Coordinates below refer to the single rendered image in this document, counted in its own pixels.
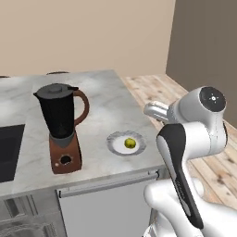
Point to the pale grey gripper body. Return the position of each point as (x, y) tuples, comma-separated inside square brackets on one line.
[(155, 109)]

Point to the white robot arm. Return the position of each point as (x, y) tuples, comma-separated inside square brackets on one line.
[(197, 139)]

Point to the green round fruit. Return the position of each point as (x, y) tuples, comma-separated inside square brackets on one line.
[(130, 143)]

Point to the grey rimmed white plate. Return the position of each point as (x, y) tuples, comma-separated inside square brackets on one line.
[(117, 145)]

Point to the brown blender with black jar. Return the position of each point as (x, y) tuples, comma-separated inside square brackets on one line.
[(63, 145)]

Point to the dark stool seat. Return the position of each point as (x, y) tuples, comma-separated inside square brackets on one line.
[(3, 76), (58, 72)]

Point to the white dishwasher door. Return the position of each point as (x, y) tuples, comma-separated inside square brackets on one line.
[(105, 213)]

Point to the black sink basin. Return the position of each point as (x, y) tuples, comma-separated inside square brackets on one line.
[(9, 151)]

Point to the grey metal appliance front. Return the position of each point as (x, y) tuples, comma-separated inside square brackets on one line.
[(31, 216)]

